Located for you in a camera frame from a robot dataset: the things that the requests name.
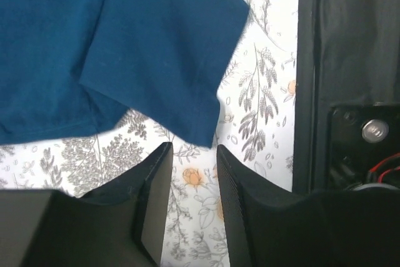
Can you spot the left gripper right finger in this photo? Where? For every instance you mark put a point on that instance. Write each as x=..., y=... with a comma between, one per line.
x=269, y=226

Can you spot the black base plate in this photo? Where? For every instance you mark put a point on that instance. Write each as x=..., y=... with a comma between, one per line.
x=347, y=93

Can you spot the floral table cloth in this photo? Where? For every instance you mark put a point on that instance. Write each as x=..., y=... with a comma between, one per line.
x=257, y=94

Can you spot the blue t shirt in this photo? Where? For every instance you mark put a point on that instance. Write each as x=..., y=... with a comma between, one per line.
x=72, y=68

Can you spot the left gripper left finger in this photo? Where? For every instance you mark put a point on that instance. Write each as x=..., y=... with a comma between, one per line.
x=120, y=223

